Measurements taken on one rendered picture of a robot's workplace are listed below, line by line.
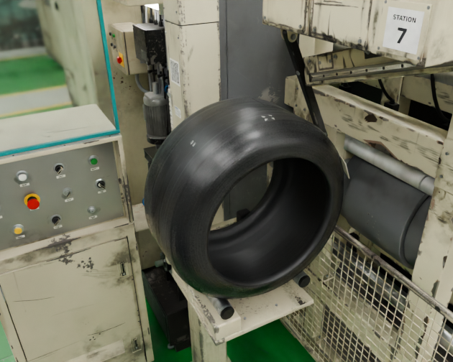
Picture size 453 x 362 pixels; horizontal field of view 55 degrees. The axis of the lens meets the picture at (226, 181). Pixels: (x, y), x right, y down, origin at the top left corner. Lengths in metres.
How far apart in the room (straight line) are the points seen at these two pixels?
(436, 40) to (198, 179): 0.58
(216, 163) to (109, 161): 0.69
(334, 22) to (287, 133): 0.29
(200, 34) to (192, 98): 0.19
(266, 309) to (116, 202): 0.70
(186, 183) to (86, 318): 1.05
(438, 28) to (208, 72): 0.68
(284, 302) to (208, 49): 0.85
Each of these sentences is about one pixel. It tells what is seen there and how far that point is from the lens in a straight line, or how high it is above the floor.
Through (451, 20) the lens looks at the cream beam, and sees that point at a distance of 0.99.
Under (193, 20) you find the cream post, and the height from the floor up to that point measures 1.67.
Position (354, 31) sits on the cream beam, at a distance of 1.09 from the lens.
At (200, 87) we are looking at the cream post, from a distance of 1.37.
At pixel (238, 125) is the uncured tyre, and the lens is 1.09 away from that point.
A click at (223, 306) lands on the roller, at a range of 1.33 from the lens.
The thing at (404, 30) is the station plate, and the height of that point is 1.70.
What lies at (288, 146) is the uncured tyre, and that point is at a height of 1.40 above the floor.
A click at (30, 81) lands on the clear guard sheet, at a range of 1.50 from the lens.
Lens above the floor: 1.87
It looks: 29 degrees down
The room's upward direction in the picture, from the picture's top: 1 degrees counter-clockwise
